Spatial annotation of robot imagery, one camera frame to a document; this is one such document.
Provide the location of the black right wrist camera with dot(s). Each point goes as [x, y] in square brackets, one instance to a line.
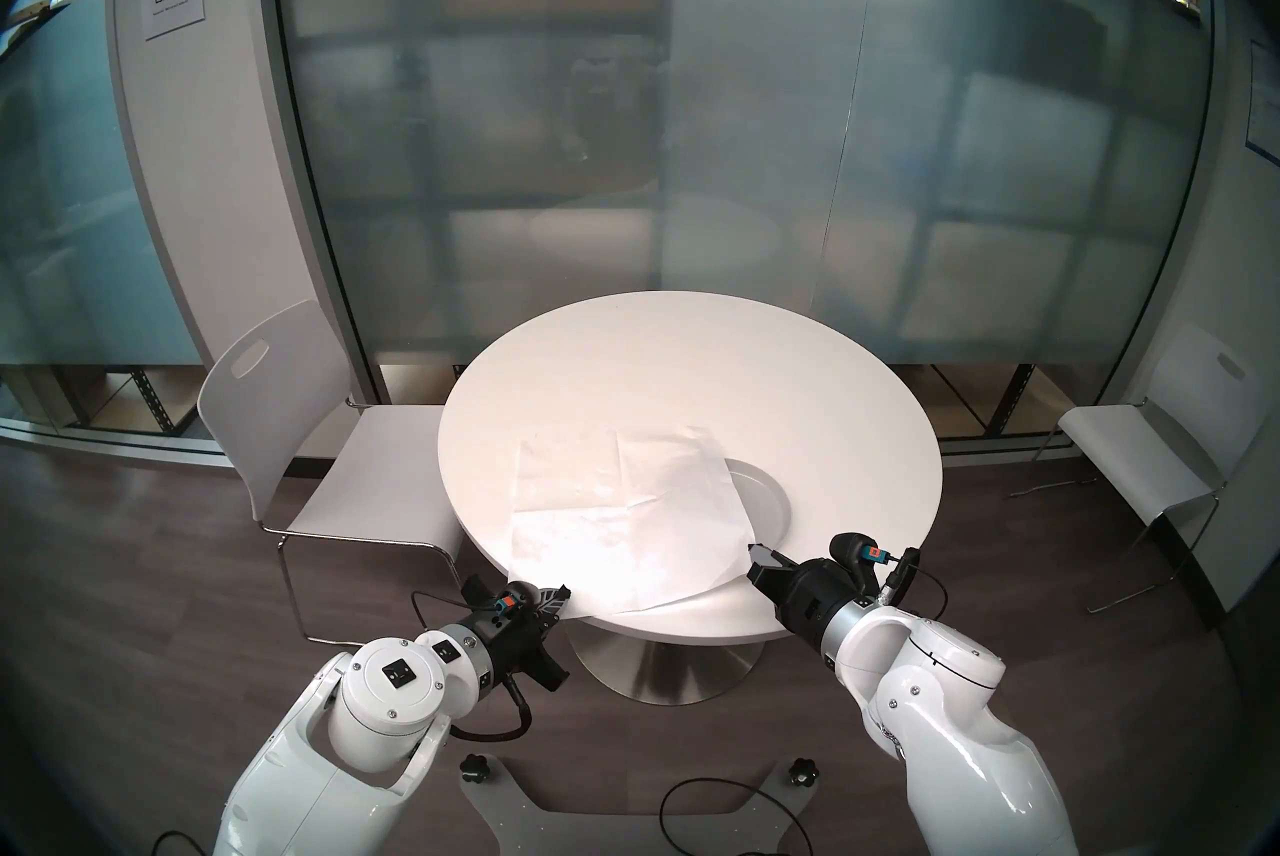
[850, 549]

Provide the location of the white paper napkin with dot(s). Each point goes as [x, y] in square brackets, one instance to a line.
[620, 524]

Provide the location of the grey round plate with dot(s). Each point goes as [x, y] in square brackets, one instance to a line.
[765, 504]

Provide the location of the black star knob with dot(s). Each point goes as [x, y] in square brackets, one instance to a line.
[473, 765]
[801, 770]

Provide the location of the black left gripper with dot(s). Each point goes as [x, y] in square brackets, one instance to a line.
[505, 644]

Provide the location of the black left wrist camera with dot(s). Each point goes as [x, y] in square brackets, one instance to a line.
[505, 606]

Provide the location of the white chair with chrome legs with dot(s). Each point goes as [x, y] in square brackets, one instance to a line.
[1130, 444]
[275, 394]

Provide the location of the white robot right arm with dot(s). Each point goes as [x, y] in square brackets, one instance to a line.
[950, 694]

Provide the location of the black perforated shelf post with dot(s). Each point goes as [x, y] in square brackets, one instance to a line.
[160, 404]
[1010, 399]

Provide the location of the round white pedestal table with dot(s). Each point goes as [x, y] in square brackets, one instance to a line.
[680, 354]

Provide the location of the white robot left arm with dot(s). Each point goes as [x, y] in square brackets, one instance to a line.
[390, 694]

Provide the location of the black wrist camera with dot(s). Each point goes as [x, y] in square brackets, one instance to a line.
[850, 549]
[505, 606]

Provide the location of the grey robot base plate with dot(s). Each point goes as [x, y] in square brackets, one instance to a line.
[495, 799]

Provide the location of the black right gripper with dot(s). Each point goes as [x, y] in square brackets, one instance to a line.
[820, 599]

